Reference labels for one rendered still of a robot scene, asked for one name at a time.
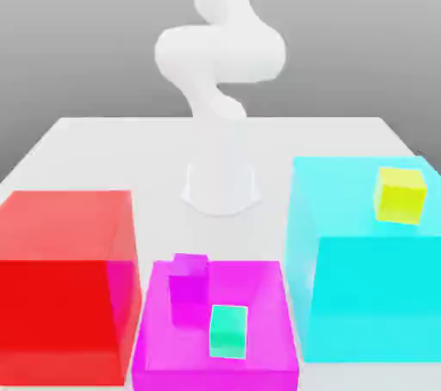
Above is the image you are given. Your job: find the small purple cube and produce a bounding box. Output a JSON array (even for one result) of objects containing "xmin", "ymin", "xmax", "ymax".
[{"xmin": 167, "ymin": 252, "xmax": 210, "ymax": 332}]

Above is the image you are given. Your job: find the small green cube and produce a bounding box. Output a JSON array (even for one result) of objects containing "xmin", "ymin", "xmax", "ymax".
[{"xmin": 208, "ymin": 304, "xmax": 249, "ymax": 361}]

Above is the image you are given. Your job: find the small yellow cube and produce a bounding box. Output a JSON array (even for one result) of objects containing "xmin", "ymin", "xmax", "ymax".
[{"xmin": 373, "ymin": 166, "xmax": 429, "ymax": 226}]

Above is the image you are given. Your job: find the large magenta box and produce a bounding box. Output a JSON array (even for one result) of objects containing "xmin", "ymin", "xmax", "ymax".
[{"xmin": 131, "ymin": 259, "xmax": 300, "ymax": 391}]

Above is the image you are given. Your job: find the large cyan box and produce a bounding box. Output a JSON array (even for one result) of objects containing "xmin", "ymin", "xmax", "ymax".
[{"xmin": 284, "ymin": 155, "xmax": 441, "ymax": 363}]

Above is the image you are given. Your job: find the large red box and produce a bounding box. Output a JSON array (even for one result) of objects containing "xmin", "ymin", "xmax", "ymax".
[{"xmin": 0, "ymin": 189, "xmax": 143, "ymax": 388}]

